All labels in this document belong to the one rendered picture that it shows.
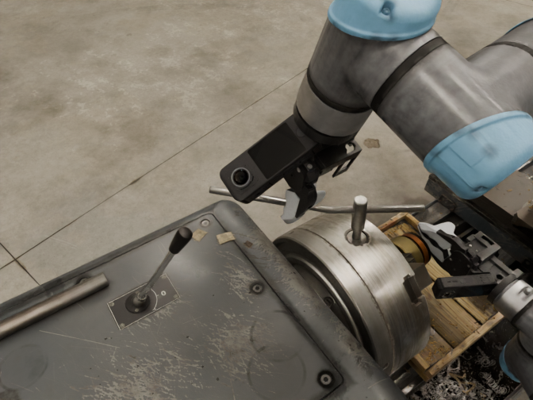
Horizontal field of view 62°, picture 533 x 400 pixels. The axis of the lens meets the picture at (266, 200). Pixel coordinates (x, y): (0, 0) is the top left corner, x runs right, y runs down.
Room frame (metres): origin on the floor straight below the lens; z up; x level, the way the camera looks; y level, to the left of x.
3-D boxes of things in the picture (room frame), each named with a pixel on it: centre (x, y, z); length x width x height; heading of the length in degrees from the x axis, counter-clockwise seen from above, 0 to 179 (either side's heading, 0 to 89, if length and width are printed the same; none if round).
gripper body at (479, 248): (0.52, -0.44, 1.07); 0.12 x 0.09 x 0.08; 33
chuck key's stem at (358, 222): (0.47, -0.15, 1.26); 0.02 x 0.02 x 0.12
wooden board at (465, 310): (0.60, -0.37, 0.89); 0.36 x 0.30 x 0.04; 34
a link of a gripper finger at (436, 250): (0.60, -0.38, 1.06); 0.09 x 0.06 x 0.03; 33
